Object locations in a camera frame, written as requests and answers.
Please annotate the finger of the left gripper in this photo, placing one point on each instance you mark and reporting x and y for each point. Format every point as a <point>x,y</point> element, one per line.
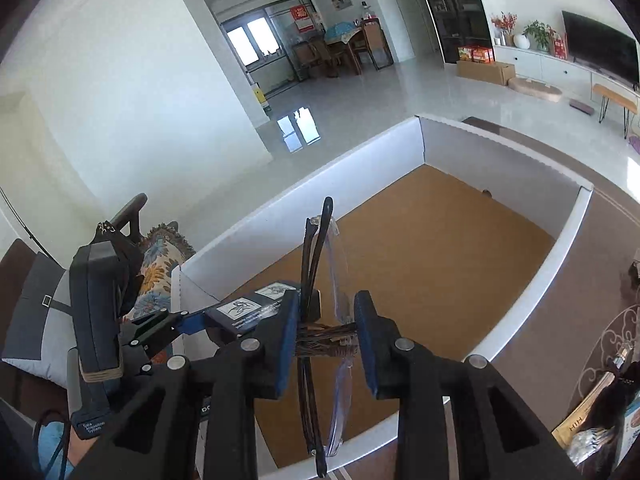
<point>239,316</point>

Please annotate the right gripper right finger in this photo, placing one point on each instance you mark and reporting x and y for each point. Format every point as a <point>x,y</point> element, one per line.
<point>399,368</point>

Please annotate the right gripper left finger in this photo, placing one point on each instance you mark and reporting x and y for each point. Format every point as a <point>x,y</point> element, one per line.
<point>253,367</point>

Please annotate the gold cosmetic tube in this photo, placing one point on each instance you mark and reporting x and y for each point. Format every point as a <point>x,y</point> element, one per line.
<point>592,424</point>

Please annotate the blue sleeve forearm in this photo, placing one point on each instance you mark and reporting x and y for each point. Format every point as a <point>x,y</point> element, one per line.
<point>50,452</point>

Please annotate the left hand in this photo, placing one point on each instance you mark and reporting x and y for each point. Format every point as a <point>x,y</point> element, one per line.
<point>78,447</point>

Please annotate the floral cushion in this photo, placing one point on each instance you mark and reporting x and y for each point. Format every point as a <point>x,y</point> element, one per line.
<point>163,249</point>

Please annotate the grey white pillow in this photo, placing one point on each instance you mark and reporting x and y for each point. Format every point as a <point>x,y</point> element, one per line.
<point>41,332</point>

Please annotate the white organizer box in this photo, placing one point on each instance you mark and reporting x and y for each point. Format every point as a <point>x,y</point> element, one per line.
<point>457,234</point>

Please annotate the dining table with chairs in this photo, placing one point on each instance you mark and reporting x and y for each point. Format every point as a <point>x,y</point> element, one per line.
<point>367,38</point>

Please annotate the cardboard box on floor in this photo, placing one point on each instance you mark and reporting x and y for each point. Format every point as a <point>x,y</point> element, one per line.
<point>494,73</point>

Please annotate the purple round mat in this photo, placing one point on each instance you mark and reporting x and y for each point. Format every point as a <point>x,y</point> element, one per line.
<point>634,142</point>

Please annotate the white tv cabinet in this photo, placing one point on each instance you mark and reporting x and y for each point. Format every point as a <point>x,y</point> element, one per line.
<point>573,79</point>

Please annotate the wooden bench hairpin legs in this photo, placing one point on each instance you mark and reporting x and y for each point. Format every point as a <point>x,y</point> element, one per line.
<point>608,97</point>

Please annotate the red flower vase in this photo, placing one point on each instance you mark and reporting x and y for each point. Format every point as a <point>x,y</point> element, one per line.
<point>505,23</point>

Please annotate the green potted plant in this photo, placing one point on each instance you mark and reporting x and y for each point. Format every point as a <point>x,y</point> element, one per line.
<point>543,34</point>

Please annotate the black display cabinet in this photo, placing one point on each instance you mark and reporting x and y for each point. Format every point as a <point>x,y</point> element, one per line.
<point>459,23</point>

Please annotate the black television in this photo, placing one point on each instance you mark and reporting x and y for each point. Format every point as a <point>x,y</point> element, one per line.
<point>602,46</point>

